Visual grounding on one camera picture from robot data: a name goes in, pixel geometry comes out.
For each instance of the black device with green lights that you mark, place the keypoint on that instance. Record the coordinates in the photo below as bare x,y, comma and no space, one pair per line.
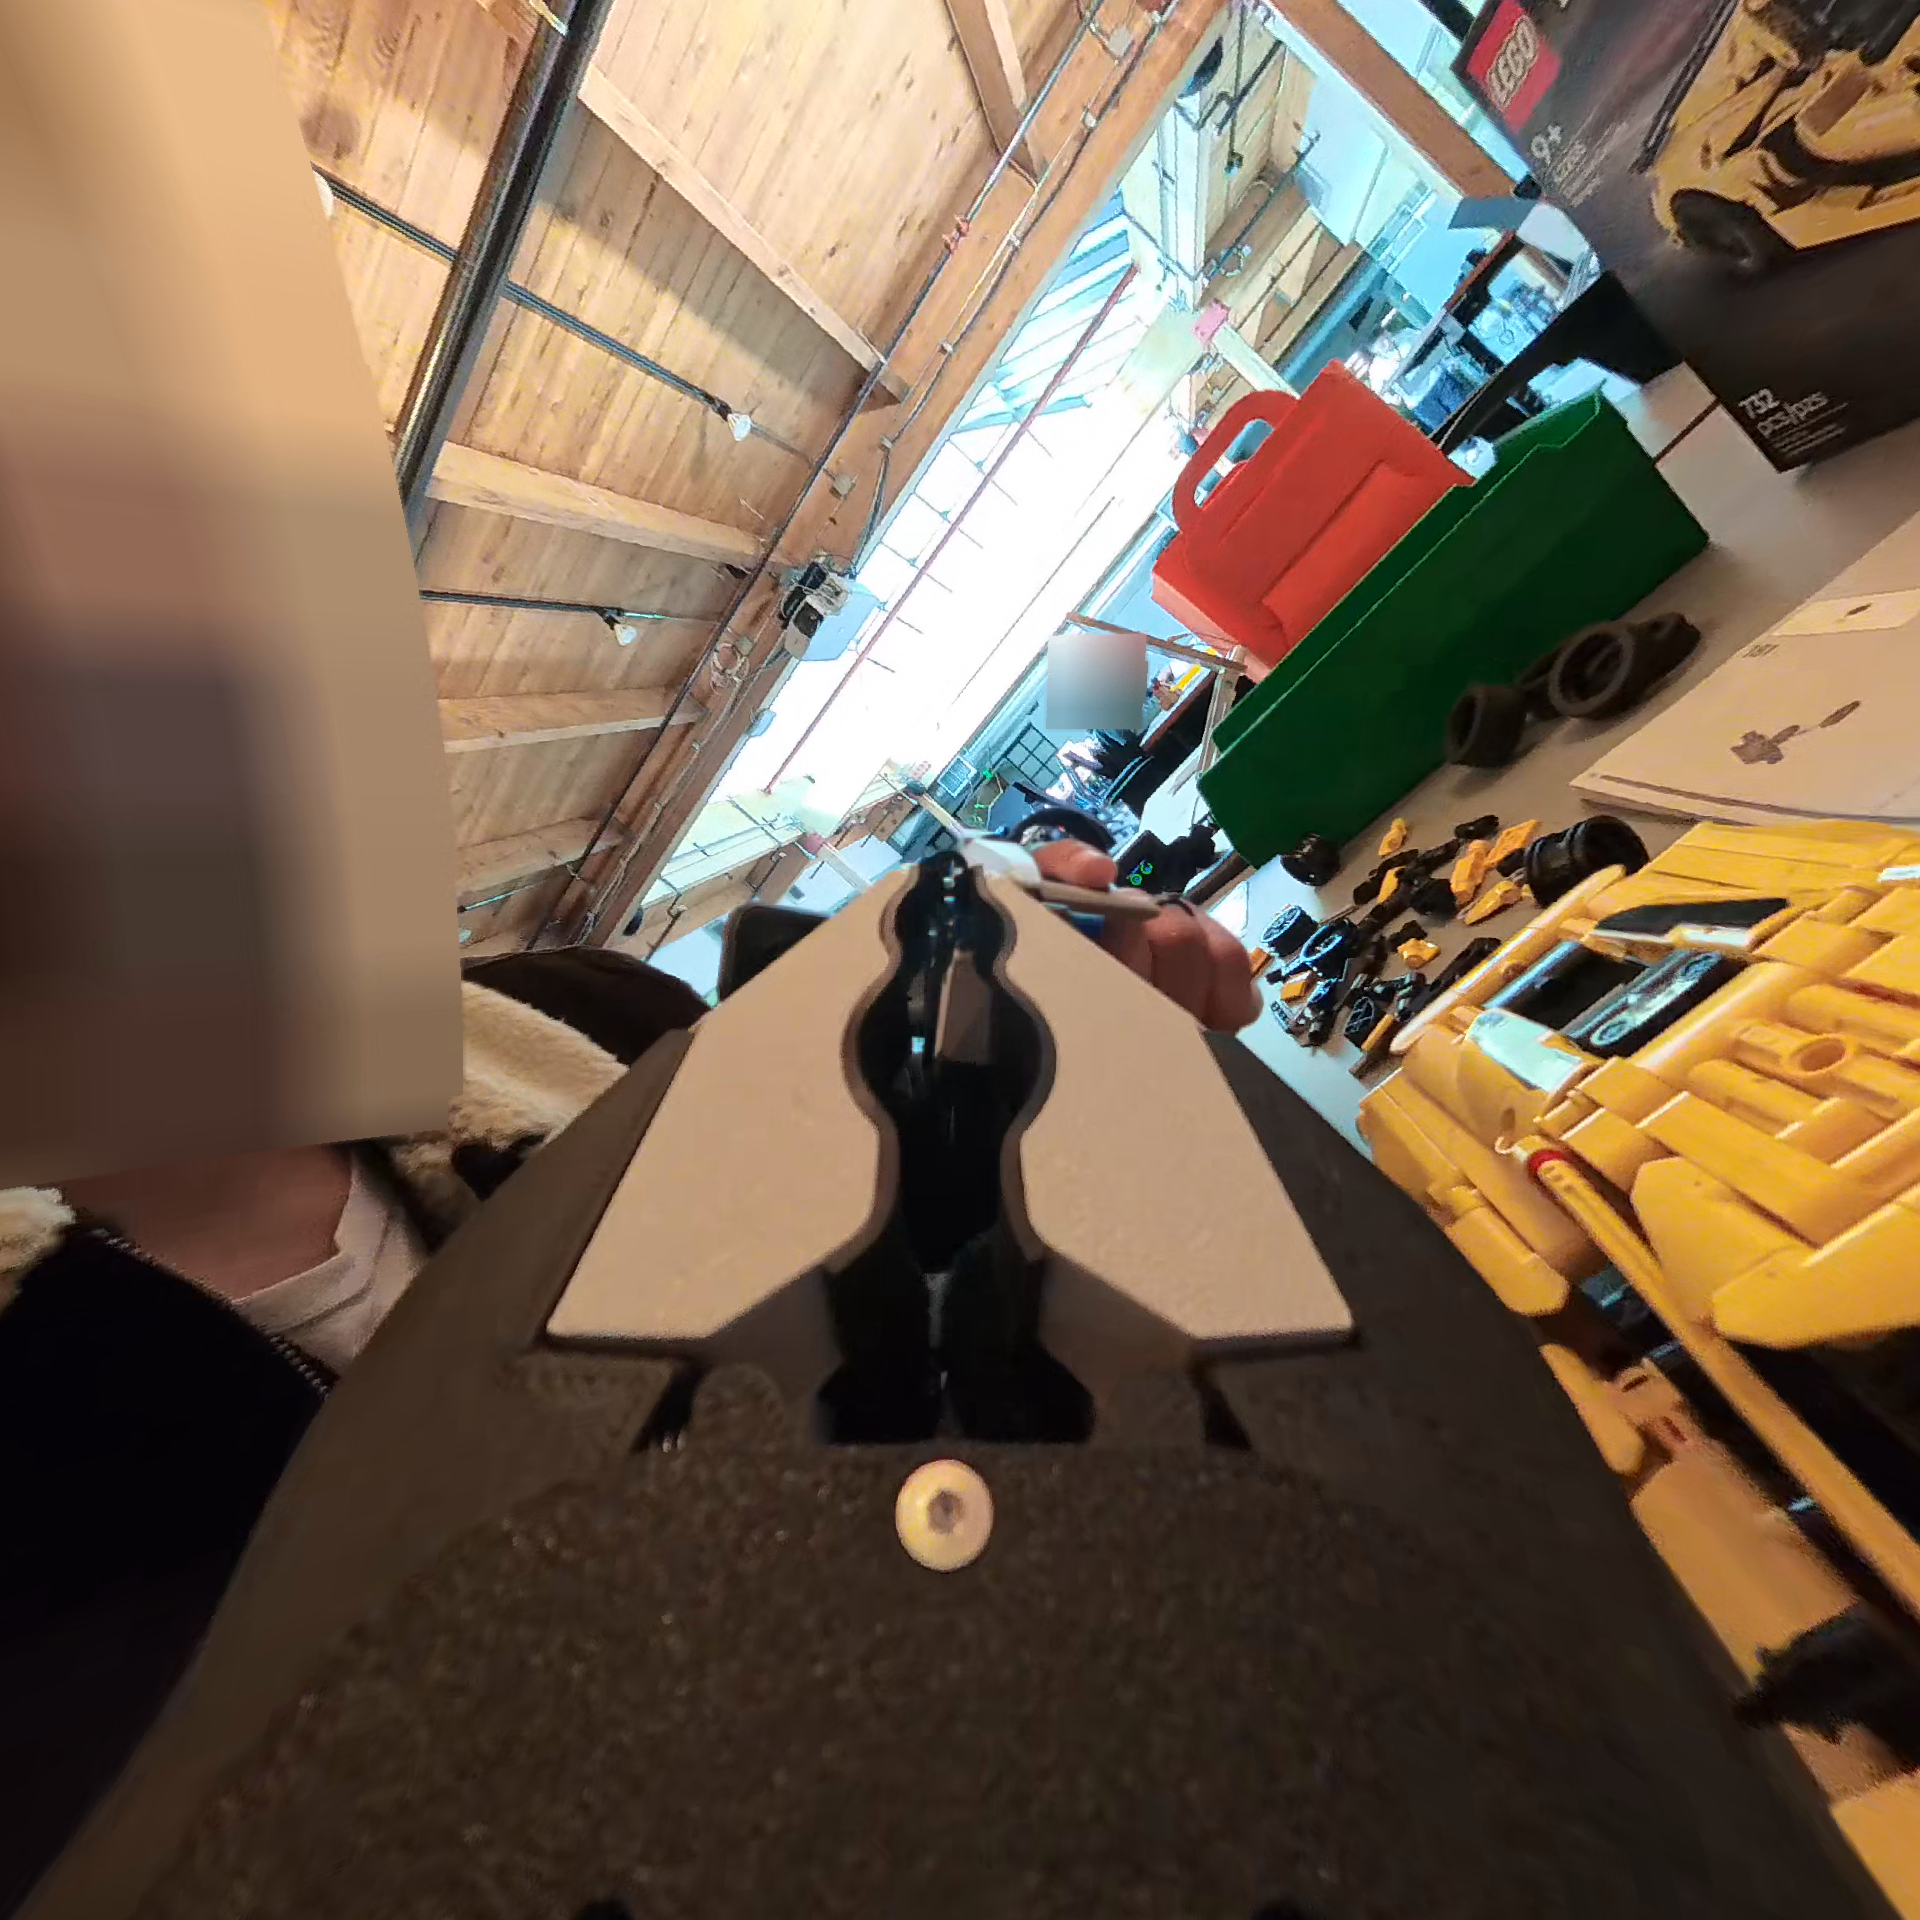
1167,866

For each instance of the pile of black yellow bricks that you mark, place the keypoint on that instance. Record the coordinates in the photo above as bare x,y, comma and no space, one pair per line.
1382,961

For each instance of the black toy wheel rim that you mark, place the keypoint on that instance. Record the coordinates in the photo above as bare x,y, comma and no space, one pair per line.
1582,861

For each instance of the building instruction booklet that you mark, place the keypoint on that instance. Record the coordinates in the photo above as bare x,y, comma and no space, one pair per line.
1876,721

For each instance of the yellow toy brick car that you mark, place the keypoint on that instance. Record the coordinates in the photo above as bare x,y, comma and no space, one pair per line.
1771,1140

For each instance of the red cardboard carrier box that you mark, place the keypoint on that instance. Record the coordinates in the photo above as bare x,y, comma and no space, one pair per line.
1319,494

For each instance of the person's left hand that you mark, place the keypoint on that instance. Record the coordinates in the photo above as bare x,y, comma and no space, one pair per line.
1184,961

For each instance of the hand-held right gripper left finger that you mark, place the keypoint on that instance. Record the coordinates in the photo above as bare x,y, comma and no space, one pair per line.
720,1185

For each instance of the black office chair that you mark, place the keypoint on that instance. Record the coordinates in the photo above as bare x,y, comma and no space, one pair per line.
1576,339

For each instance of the black rubber toy tire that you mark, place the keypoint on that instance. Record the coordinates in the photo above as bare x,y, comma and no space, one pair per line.
1589,672
1665,642
1311,859
1485,726

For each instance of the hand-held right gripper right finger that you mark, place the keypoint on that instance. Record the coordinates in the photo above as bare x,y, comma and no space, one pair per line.
1184,1185

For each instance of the white shirt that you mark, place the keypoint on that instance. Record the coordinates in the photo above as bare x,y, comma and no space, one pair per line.
340,1306

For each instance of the green plastic bin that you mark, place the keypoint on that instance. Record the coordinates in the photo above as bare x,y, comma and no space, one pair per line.
1425,645

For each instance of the toy car set box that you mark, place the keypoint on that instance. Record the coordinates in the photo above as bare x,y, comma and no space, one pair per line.
1799,300

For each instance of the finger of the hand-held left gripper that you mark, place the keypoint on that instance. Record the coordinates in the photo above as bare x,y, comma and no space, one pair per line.
998,861
964,1008

